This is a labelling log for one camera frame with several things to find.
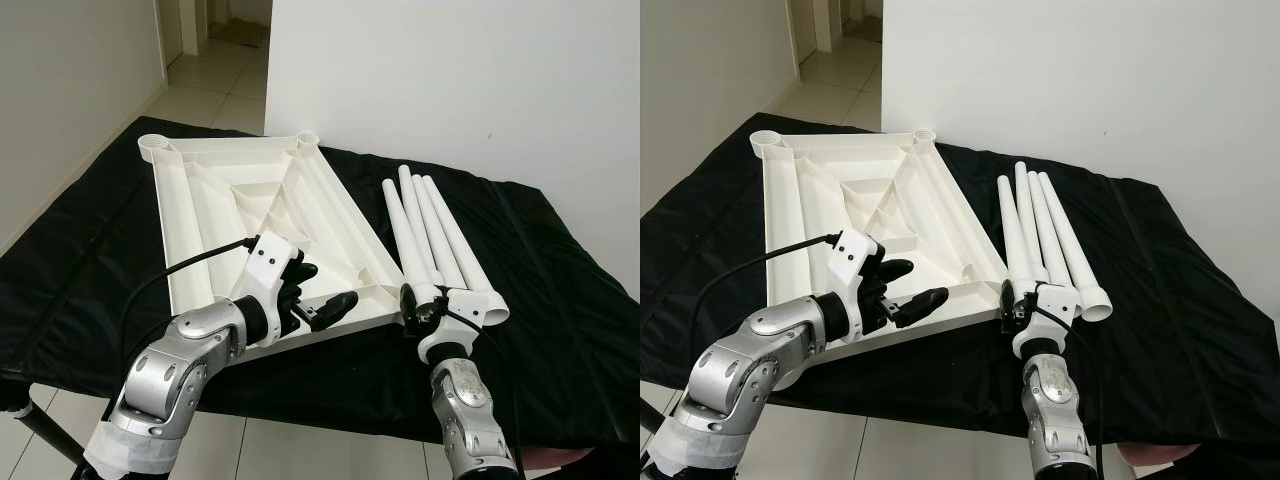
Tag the white door frame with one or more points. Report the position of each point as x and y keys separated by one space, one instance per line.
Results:
x=828 y=20
x=195 y=20

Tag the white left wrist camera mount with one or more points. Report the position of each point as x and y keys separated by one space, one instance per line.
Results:
x=262 y=275
x=855 y=265

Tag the black metal table leg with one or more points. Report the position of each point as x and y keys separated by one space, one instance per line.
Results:
x=50 y=435

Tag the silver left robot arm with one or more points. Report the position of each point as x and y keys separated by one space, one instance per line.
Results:
x=760 y=360
x=170 y=370

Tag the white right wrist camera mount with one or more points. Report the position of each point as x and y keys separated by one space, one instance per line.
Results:
x=1035 y=345
x=450 y=350

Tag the white plastic table top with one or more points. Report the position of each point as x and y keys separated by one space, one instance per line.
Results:
x=220 y=180
x=830 y=180

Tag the black table cloth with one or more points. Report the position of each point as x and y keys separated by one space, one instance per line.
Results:
x=560 y=300
x=1200 y=300

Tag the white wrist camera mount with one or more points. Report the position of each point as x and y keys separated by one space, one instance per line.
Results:
x=262 y=275
x=855 y=265
x=450 y=350
x=1035 y=345

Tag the pink cloth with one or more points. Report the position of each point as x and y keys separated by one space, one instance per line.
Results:
x=1160 y=452
x=555 y=458

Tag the white plastic table leg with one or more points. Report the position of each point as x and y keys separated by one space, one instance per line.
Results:
x=1058 y=240
x=1085 y=265
x=1035 y=220
x=445 y=245
x=1017 y=230
x=405 y=230
x=470 y=260
x=420 y=225

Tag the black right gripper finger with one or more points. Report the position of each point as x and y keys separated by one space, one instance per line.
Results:
x=409 y=300
x=1008 y=295

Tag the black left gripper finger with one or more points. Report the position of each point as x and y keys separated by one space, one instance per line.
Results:
x=335 y=308
x=895 y=269
x=925 y=304
x=302 y=273

